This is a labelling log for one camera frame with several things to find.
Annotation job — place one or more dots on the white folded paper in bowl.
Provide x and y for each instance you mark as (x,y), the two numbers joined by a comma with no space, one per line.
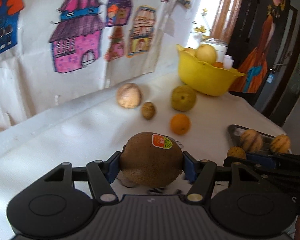
(228,62)

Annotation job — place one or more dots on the metal tray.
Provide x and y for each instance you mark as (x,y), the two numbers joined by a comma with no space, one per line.
(235,132)

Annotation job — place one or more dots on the yellow plastic bowl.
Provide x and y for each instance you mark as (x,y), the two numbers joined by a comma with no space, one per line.
(204,77)

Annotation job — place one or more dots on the small brown kiwi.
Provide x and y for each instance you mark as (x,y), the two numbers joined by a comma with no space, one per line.
(148,110)

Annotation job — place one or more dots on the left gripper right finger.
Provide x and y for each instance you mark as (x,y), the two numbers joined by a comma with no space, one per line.
(200,174)

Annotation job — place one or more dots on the yellow flowers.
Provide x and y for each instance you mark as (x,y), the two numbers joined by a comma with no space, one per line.
(200,24)

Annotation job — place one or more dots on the white printed tablecloth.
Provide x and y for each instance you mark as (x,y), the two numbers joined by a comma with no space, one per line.
(94,126)

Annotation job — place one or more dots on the green-yellow pear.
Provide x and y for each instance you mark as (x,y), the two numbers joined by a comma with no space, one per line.
(183,98)

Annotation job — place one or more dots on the brown wooden post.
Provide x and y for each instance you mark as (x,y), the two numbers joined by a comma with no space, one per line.
(227,15)

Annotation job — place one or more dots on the pale yellow pear in bowl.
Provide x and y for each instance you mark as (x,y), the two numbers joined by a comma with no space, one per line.
(206,53)

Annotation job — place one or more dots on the small orange mandarin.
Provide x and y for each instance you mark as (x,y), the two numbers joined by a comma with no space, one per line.
(180,124)

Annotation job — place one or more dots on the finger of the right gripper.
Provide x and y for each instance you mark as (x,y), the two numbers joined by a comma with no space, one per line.
(254,167)

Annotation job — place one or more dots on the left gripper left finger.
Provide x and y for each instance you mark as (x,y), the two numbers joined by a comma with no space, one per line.
(101,174)

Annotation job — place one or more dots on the large brown kiwi fruit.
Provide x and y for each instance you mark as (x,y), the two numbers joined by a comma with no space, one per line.
(151,159)

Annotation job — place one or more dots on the dark door frame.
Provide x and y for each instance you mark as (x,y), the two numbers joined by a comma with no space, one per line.
(275,101)

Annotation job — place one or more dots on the portrait painting orange dress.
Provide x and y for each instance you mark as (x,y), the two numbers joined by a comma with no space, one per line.
(255,57)

